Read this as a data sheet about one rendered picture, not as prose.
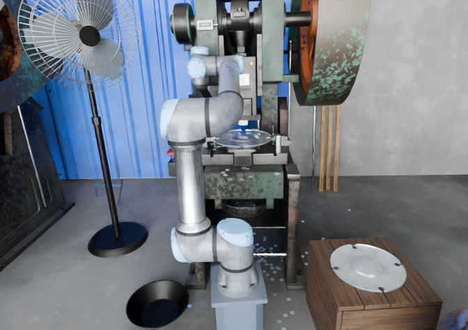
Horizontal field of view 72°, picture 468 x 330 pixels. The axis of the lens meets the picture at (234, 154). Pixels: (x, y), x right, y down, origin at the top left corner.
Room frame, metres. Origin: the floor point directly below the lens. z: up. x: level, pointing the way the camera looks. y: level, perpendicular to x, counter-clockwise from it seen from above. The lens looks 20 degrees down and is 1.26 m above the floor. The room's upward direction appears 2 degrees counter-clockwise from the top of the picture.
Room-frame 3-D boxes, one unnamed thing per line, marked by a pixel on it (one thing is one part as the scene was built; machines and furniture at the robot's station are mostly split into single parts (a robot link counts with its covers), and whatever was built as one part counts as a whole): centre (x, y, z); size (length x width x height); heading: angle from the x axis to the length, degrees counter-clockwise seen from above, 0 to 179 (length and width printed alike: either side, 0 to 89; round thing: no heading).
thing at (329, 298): (1.08, -0.53, 0.18); 0.40 x 0.38 x 0.35; 2
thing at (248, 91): (1.63, -0.05, 1.04); 0.17 x 0.15 x 0.30; 176
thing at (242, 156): (1.50, -0.04, 0.72); 0.25 x 0.14 x 0.14; 176
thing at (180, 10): (1.71, 0.19, 1.31); 0.22 x 0.12 x 0.22; 176
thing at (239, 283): (0.91, 0.01, 0.50); 0.15 x 0.15 x 0.10
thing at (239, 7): (1.67, -0.06, 1.27); 0.21 x 0.12 x 0.34; 176
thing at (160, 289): (1.23, 0.40, 0.04); 0.30 x 0.30 x 0.07
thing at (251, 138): (1.54, -0.05, 0.78); 0.29 x 0.29 x 0.01
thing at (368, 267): (1.08, -0.53, 0.35); 0.29 x 0.29 x 0.01
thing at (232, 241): (0.91, 0.01, 0.62); 0.13 x 0.12 x 0.14; 89
